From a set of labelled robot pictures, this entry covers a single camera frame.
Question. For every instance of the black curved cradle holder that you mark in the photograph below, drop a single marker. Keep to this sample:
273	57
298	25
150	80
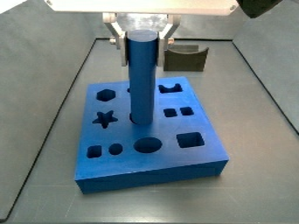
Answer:
185	58

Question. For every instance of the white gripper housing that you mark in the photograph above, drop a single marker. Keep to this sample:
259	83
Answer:
182	7

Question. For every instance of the blue round cylinder peg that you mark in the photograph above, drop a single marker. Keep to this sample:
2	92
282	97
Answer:
142	46

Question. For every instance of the blue shape sorting board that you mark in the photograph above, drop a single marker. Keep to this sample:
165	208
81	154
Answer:
125	155

